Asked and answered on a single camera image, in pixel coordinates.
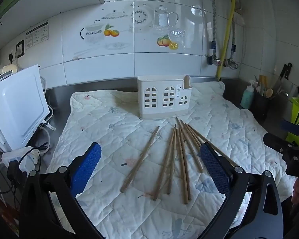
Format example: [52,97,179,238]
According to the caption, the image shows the chrome water valve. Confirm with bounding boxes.
[224,59,239,70]

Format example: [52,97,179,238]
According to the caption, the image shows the braided metal hose right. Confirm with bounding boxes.
[229,19,238,61]

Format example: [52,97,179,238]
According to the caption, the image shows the yellow gas hose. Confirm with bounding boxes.
[215,0,237,80]

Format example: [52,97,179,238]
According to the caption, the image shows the green plastic basket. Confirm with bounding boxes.
[286,97,299,146]

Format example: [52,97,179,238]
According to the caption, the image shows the white plastic utensil holder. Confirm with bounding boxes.
[137,75,192,120]

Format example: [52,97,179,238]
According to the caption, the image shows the red-knob water valve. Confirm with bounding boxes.
[207,55,221,66]

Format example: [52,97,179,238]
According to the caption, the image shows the person's right hand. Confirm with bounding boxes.
[291,178,299,205]

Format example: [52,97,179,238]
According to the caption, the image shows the wall socket with plug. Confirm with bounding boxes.
[8,40,24,63]

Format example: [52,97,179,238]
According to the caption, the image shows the black utensil cup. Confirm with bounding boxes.
[250,92,286,125]

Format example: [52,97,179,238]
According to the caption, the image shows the teal soap bottle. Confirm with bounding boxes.
[240,80,255,109]

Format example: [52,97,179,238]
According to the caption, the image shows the white microwave oven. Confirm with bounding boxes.
[0,65,49,153]

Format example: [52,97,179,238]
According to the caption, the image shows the black-handled cleaver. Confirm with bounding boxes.
[273,63,293,93]

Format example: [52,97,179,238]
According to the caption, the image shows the instruction label sticker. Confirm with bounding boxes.
[25,21,49,50]

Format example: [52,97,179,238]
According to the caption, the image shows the white power strip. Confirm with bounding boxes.
[1,146,40,171]

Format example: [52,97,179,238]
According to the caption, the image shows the white quilted mat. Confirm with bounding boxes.
[47,82,295,238]

